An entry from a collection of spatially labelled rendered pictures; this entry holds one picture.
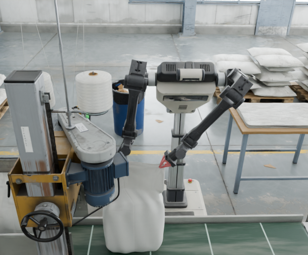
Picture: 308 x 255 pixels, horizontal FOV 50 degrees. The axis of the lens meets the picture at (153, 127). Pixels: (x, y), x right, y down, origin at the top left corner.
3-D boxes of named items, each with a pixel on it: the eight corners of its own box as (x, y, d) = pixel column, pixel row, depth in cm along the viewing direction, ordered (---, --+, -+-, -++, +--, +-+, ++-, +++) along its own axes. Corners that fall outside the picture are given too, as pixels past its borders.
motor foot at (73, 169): (90, 172, 159) (89, 158, 155) (87, 188, 148) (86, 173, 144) (71, 172, 158) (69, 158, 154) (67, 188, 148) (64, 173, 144)
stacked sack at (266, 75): (287, 73, 546) (288, 66, 539) (300, 82, 509) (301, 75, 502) (249, 74, 538) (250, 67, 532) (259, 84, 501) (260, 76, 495)
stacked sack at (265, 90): (287, 88, 550) (289, 81, 544) (296, 98, 513) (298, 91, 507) (247, 87, 551) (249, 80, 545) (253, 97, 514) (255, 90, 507)
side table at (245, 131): (297, 160, 390) (313, 102, 353) (322, 195, 336) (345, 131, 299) (218, 160, 386) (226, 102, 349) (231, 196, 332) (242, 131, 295)
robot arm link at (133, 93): (148, 75, 156) (126, 71, 156) (146, 83, 153) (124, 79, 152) (138, 132, 189) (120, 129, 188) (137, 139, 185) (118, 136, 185)
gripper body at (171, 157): (166, 161, 185) (176, 153, 183) (164, 151, 194) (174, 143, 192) (174, 167, 188) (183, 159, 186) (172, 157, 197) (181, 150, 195)
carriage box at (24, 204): (83, 183, 184) (78, 135, 168) (72, 228, 154) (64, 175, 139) (38, 183, 183) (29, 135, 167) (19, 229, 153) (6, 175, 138)
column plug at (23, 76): (42, 72, 130) (42, 70, 130) (34, 83, 120) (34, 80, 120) (14, 72, 130) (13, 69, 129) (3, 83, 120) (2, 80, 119)
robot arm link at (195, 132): (246, 96, 163) (229, 83, 163) (244, 101, 159) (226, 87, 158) (195, 145, 190) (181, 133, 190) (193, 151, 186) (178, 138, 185)
